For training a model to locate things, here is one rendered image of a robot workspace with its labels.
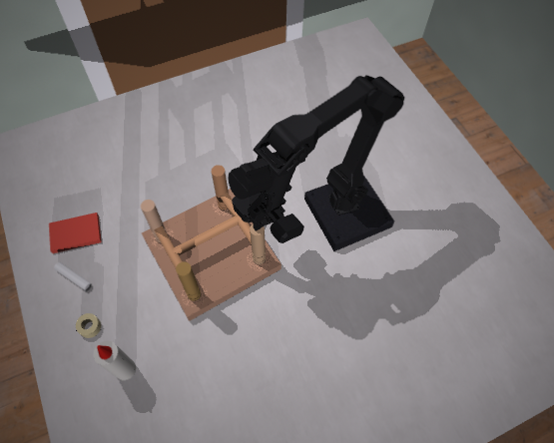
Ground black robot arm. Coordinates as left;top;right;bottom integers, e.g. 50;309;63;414
229;75;404;224

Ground beige tape roll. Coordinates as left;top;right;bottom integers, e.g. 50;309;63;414
76;313;101;338

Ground flat red rectangular block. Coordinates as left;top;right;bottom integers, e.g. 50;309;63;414
49;213;102;253

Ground brown wooden stool legs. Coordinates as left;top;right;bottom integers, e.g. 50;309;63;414
141;165;266;301

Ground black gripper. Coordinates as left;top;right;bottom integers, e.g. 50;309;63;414
253;185;304;243

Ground white glue bottle with red cap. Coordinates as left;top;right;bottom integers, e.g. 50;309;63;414
93;340;136;380

